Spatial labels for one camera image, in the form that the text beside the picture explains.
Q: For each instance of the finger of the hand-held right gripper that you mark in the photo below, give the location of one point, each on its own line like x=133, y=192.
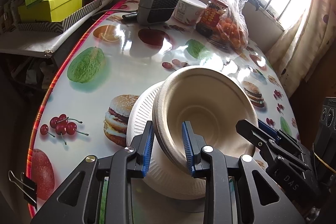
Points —
x=249, y=130
x=270, y=130

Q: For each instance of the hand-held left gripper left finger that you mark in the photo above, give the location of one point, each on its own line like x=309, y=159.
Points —
x=148, y=150

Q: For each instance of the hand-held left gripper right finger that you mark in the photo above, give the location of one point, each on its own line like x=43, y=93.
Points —
x=187, y=148

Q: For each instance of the food print tablecloth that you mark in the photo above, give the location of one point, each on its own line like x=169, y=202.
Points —
x=118, y=64

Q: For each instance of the dotted beige curtain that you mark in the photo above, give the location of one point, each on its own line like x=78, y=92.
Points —
x=302, y=43

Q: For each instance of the plastic bag of oranges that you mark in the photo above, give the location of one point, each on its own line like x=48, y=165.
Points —
x=231, y=24

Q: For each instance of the red label glass jar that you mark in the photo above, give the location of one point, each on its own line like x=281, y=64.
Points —
x=211, y=16

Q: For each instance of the black binder clip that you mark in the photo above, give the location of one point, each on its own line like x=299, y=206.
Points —
x=26, y=184

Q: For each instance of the white plastic tub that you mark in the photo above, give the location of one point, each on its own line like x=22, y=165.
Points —
x=189, y=10

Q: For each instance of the small black remote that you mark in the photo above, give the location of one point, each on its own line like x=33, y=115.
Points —
x=130, y=16

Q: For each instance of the black white striped box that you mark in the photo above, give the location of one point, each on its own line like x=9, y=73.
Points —
x=65, y=21

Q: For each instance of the white board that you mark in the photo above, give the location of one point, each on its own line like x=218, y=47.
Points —
x=39, y=40

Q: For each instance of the yellow-green box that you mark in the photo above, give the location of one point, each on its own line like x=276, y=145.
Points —
x=52, y=7

